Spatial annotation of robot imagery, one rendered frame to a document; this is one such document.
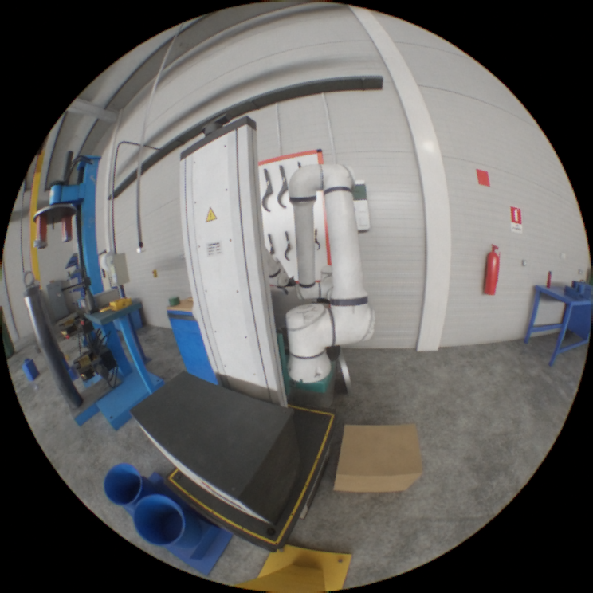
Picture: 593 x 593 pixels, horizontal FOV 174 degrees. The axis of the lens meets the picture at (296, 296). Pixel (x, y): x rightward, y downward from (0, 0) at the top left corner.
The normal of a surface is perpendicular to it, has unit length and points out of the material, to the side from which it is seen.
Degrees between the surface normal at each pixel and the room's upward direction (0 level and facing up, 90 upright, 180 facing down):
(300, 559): 0
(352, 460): 0
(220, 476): 0
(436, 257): 90
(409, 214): 90
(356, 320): 80
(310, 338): 90
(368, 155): 90
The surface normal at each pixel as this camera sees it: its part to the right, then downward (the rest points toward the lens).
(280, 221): -0.29, 0.29
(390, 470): -0.09, -0.96
